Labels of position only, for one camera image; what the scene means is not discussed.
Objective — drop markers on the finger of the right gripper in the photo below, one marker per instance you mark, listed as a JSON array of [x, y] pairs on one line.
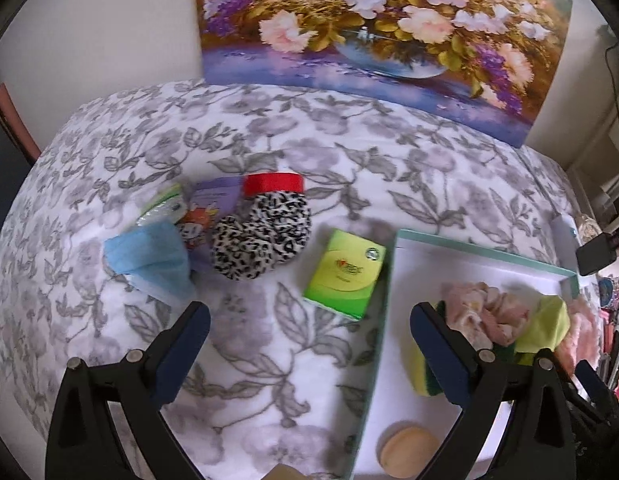
[[594, 386]]

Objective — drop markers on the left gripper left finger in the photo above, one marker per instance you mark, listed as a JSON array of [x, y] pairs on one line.
[[163, 367]]

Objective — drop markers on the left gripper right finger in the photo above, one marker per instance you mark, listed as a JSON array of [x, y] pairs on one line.
[[455, 365]]

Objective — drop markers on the green yellow scrub sponge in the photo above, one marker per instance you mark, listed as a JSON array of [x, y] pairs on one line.
[[423, 379]]

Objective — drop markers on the pink white fuzzy sock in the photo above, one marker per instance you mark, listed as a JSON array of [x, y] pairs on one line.
[[581, 342]]

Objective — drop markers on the pink patterned fabric bundle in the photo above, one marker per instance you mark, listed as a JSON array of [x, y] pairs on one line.
[[484, 315]]

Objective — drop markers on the lime green cloth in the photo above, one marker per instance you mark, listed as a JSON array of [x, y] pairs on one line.
[[547, 328]]

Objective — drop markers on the blue face mask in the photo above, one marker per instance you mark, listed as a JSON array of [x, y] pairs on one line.
[[153, 258]]

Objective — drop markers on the round beige makeup sponge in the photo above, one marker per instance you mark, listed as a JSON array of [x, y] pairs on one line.
[[407, 452]]

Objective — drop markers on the green tissue pack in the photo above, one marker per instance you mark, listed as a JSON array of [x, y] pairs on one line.
[[346, 274]]

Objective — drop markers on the white teal tray box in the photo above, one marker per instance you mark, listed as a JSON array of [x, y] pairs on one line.
[[421, 265]]

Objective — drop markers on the grey floral blanket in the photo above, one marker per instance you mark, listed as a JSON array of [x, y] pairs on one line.
[[279, 380]]

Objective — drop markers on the black power adapter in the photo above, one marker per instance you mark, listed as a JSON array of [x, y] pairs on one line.
[[596, 254]]

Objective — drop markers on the silver wrapped packet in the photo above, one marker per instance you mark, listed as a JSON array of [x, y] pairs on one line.
[[169, 205]]

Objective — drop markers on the purple tissue pack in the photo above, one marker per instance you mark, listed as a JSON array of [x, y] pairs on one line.
[[210, 201]]

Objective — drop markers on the white device with light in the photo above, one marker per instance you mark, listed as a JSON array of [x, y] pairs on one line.
[[566, 240]]

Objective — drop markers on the leopard print scrunchie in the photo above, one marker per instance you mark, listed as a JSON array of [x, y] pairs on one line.
[[274, 231]]

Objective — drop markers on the red velvet scrunchie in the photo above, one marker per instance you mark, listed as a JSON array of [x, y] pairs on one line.
[[271, 182]]

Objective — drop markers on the dark tv cabinet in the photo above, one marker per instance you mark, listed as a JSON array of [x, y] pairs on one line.
[[18, 152]]

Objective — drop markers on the floral painting canvas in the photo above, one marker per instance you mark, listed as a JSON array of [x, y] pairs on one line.
[[485, 64]]

